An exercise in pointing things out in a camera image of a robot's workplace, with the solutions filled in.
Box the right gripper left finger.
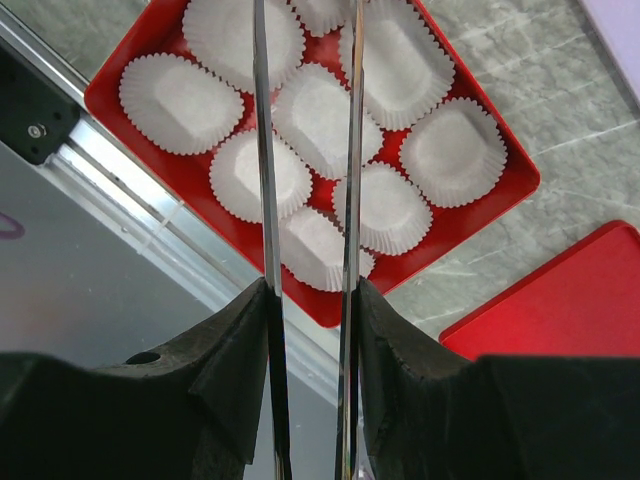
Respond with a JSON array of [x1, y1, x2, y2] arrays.
[[1, 279, 292, 479]]

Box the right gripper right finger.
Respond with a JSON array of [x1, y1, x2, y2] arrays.
[[359, 280, 639, 479]]

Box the metal tongs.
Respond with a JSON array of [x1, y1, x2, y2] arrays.
[[253, 1, 365, 479]]

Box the red box lid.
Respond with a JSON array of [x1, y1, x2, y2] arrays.
[[439, 220, 639, 360]]

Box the white paper cup middle right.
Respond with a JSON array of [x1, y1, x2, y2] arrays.
[[360, 161, 433, 256]]

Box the white paper cup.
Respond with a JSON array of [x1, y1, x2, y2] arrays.
[[209, 130, 312, 223], [182, 0, 305, 93], [363, 1, 455, 131], [272, 62, 384, 181], [279, 206, 345, 292], [291, 0, 351, 37], [360, 161, 433, 256], [400, 98, 507, 208], [118, 53, 244, 156]]

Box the white paper cup bottom right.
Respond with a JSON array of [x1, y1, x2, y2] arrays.
[[279, 206, 345, 292]]

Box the white paper cup bottom middle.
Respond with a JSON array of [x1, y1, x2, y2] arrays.
[[209, 130, 312, 223]]

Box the red box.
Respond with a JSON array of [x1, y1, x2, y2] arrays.
[[84, 1, 540, 328]]

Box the white paper cup top right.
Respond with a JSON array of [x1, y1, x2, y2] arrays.
[[400, 98, 507, 208]]

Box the white paper cup bottom left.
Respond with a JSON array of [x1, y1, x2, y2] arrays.
[[118, 53, 244, 156]]

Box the white paper cup centre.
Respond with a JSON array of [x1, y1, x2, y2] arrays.
[[272, 62, 384, 181]]

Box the white paper cup top middle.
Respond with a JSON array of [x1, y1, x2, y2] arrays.
[[363, 1, 455, 131]]

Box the white paper cup middle left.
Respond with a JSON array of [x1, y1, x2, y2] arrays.
[[182, 0, 305, 93]]

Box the white paper cup top left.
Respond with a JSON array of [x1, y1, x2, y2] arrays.
[[291, 0, 351, 37]]

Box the lavender tray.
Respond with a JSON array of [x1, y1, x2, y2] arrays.
[[578, 0, 639, 108]]

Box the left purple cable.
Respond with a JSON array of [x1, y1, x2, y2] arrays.
[[0, 212, 26, 239]]

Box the aluminium rail frame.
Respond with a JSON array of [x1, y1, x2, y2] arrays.
[[0, 4, 351, 406]]

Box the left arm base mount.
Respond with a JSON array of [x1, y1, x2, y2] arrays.
[[1, 43, 80, 165]]

